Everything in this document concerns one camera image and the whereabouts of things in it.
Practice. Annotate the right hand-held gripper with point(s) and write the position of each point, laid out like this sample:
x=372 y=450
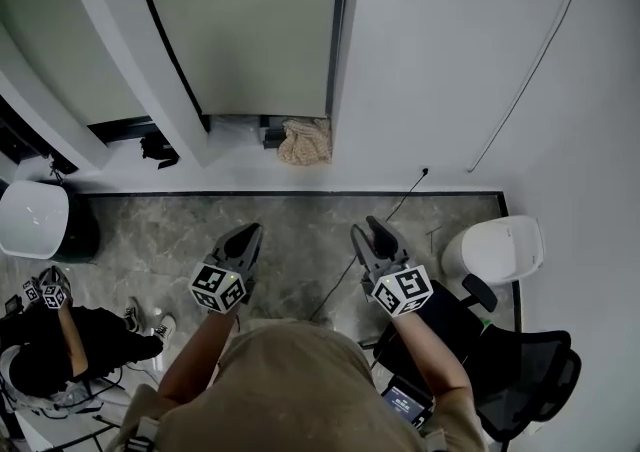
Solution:
x=402 y=292

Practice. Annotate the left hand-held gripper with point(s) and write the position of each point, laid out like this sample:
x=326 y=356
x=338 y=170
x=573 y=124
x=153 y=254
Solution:
x=220 y=287

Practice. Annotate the grey window covering blind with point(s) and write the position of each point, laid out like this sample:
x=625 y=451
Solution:
x=240 y=25
x=60 y=15

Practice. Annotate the person's right forearm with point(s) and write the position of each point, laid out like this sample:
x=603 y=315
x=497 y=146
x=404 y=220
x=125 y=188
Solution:
x=435 y=355

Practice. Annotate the person's left forearm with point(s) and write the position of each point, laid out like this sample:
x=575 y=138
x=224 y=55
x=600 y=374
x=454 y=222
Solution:
x=200 y=360

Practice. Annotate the white rounded bin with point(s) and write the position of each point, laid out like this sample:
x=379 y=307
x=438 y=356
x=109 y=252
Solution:
x=495 y=250

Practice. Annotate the beige patterned cloth bag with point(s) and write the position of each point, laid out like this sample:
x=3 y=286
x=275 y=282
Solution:
x=306 y=142

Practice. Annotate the small black object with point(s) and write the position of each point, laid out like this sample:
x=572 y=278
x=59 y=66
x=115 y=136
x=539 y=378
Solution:
x=157 y=149

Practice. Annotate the person's beige shirt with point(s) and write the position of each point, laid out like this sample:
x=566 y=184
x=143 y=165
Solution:
x=280 y=390

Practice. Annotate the black device with screen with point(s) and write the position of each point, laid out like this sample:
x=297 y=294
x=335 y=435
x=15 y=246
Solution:
x=406 y=400

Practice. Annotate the black mesh office chair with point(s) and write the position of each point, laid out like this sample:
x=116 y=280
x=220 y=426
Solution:
x=520 y=370

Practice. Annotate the white lidded black bin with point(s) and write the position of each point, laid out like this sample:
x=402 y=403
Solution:
x=30 y=220

